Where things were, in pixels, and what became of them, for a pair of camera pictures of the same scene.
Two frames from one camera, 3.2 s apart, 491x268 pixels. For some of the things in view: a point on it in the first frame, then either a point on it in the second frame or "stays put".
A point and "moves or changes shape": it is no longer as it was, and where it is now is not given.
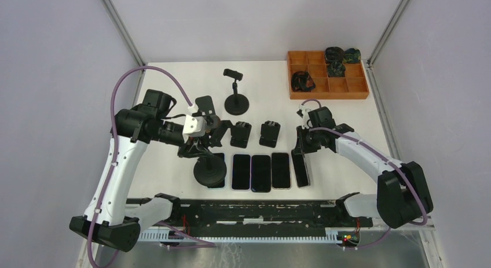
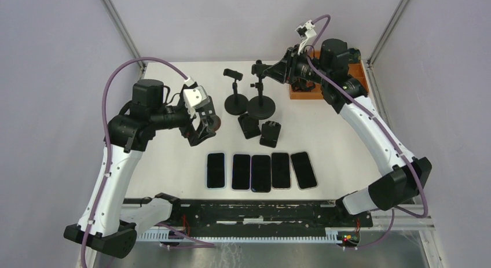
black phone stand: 269,134 stays put
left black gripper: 195,150 to 202,131
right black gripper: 301,147 to 284,70
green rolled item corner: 352,55 stays put
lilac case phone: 241,175 stays put
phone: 281,170 stays put
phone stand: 211,171 to 260,107
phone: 301,169 moves or changes shape
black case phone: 261,173 stays put
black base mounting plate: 259,218 stays put
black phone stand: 240,133 to 249,126
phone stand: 235,104 stays put
